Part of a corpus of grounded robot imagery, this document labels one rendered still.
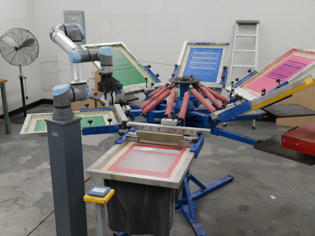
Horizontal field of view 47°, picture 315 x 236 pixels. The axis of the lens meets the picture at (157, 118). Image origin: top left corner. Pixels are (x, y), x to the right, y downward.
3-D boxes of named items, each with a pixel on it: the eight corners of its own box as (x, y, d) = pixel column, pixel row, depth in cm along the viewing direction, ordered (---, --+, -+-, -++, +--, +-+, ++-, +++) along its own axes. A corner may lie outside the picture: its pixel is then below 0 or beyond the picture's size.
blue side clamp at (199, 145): (196, 158, 251) (196, 149, 249) (189, 158, 253) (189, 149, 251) (203, 144, 279) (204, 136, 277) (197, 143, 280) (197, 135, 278)
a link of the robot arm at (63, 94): (50, 104, 254) (48, 84, 250) (68, 101, 262) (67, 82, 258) (57, 107, 245) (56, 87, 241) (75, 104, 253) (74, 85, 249)
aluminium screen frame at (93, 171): (178, 188, 207) (178, 182, 206) (85, 176, 223) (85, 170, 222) (202, 142, 279) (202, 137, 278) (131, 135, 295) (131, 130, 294)
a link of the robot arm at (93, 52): (83, 48, 226) (91, 50, 217) (99, 47, 232) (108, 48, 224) (83, 61, 228) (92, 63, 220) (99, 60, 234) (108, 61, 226)
